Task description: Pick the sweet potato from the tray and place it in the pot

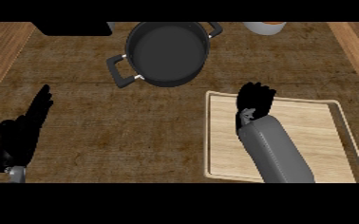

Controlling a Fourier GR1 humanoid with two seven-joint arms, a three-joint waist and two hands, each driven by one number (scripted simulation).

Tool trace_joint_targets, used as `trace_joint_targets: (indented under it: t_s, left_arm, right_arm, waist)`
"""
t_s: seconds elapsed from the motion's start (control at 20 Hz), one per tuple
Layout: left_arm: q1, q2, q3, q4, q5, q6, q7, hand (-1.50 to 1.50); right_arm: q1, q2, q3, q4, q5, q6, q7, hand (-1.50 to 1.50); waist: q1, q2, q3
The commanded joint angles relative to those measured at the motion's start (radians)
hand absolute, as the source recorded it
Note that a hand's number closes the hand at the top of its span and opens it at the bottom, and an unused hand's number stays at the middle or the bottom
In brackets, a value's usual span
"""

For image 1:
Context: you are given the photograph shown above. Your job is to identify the pale wooden tray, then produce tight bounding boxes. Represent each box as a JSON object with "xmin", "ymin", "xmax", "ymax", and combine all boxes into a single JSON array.
[{"xmin": 204, "ymin": 90, "xmax": 359, "ymax": 184}]

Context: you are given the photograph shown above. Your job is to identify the grey round container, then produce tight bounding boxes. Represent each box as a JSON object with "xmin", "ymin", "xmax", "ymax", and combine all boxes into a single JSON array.
[{"xmin": 241, "ymin": 21, "xmax": 288, "ymax": 36}]

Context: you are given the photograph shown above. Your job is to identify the black two-handled pot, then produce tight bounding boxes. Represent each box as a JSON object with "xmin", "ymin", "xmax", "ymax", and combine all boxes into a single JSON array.
[{"xmin": 105, "ymin": 21, "xmax": 224, "ymax": 89}]

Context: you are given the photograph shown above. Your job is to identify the black flat appliance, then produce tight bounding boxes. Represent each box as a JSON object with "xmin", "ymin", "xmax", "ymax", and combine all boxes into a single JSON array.
[{"xmin": 29, "ymin": 21, "xmax": 114, "ymax": 37}]

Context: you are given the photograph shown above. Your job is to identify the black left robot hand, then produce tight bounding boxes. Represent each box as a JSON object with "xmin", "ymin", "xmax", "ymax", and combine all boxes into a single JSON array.
[{"xmin": 0, "ymin": 84, "xmax": 55, "ymax": 174}]

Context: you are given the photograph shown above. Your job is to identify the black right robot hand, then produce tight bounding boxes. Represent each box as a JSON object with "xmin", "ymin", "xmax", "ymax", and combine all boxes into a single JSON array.
[{"xmin": 235, "ymin": 81, "xmax": 278, "ymax": 135}]

